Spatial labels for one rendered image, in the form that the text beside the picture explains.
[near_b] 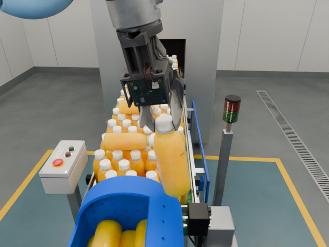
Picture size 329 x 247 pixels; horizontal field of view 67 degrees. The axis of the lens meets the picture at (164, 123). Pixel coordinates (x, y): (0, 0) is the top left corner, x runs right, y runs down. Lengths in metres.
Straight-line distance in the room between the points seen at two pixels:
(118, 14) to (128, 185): 0.40
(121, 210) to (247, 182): 1.91
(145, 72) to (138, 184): 0.33
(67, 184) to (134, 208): 0.31
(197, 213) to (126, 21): 0.67
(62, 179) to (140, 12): 0.70
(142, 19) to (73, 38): 4.80
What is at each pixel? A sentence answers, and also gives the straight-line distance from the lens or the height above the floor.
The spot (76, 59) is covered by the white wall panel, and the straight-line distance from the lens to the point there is 5.24.
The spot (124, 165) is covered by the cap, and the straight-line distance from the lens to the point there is 0.92.
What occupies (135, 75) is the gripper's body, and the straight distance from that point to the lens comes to 0.38.
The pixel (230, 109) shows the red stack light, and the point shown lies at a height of 1.22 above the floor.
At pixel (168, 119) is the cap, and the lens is 0.50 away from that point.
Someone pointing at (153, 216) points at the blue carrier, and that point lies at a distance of 0.59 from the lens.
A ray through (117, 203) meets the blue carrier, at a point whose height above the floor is 1.14.
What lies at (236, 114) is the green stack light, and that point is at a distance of 1.04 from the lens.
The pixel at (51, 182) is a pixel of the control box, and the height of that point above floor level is 1.06.
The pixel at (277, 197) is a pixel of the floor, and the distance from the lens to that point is 2.49.
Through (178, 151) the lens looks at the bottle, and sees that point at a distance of 0.51.
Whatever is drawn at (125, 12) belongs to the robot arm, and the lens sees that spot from 0.37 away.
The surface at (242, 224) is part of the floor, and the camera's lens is 2.19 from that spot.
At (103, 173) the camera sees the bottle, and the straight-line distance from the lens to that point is 0.95.
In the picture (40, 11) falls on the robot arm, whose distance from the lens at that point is 0.21.
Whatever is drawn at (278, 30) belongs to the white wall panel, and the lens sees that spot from 5.01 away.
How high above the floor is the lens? 1.67
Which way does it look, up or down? 31 degrees down
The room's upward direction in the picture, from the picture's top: straight up
